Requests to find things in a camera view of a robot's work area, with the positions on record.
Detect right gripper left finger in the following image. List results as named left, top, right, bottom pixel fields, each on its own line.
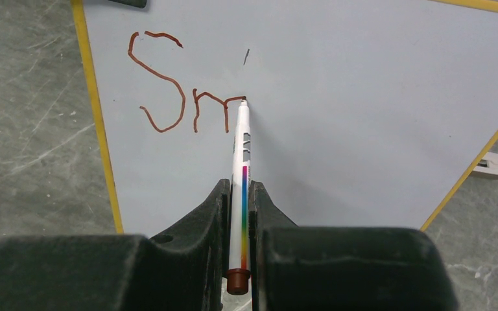
left=0, top=179, right=230, bottom=310

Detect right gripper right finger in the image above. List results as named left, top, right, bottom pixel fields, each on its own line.
left=249, top=182, right=459, bottom=310

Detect yellow framed whiteboard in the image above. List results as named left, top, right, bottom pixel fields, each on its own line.
left=72, top=1, right=498, bottom=235

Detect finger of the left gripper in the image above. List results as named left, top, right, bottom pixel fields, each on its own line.
left=109, top=0, right=147, bottom=8

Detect white whiteboard eraser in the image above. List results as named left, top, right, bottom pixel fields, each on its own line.
left=470, top=152, right=498, bottom=179

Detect white brown whiteboard marker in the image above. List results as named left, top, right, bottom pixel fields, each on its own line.
left=226, top=98, right=251, bottom=295

